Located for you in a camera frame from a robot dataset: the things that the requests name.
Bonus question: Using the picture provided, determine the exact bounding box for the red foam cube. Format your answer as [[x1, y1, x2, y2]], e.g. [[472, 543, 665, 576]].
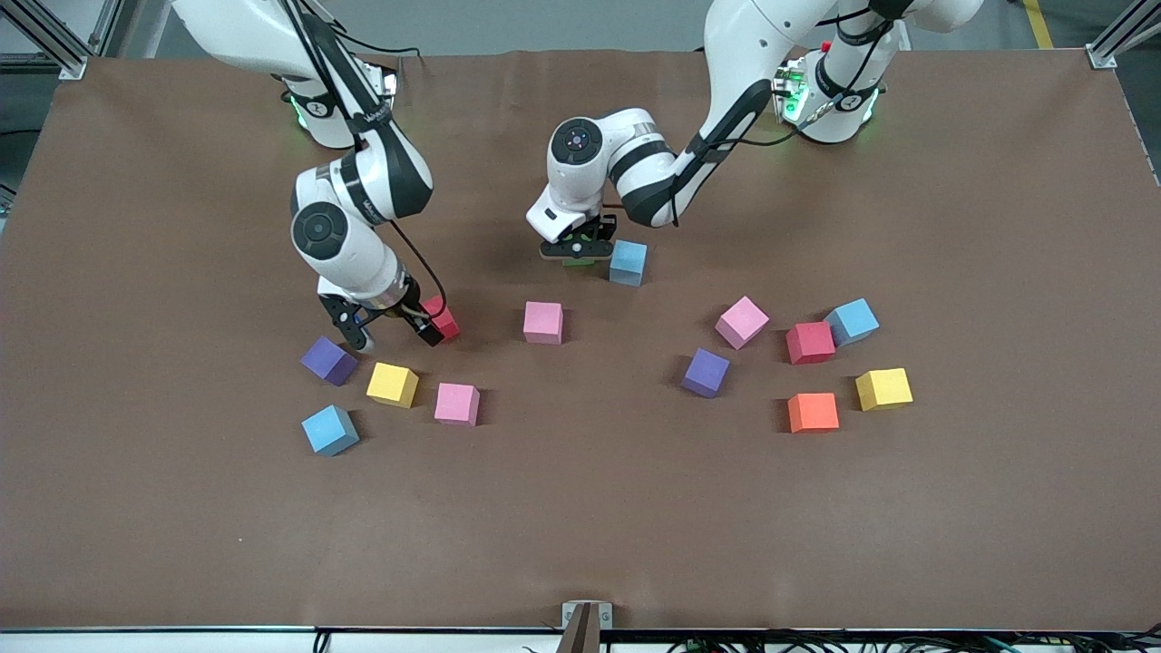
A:
[[422, 296, 461, 343], [785, 321, 837, 365]]

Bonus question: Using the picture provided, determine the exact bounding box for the light blue foam cube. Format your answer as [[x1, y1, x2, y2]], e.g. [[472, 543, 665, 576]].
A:
[[824, 297, 880, 347], [609, 239, 649, 288], [301, 404, 360, 456]]

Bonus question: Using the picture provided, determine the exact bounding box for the yellow foam cube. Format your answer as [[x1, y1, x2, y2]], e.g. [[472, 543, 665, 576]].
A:
[[366, 362, 420, 409], [855, 367, 913, 413]]

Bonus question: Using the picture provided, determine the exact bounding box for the purple foam cube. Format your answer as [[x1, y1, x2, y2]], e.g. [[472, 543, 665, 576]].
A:
[[681, 347, 732, 399], [300, 336, 359, 387]]

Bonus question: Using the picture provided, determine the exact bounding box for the mauve pink foam cube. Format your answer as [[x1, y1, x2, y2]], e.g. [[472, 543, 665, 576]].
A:
[[715, 296, 770, 350]]

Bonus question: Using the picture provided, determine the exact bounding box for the brown table cover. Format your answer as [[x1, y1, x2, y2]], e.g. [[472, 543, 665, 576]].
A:
[[0, 45, 1161, 633]]

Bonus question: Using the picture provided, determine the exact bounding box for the orange foam cube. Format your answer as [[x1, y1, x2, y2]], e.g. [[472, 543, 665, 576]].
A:
[[787, 392, 840, 434]]

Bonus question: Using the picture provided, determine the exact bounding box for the aluminium frame post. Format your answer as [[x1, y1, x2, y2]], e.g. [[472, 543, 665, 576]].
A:
[[1087, 0, 1161, 71], [0, 0, 89, 81]]

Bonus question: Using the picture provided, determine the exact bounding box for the aluminium frame strut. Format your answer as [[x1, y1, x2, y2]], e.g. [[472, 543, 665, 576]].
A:
[[88, 0, 125, 57]]

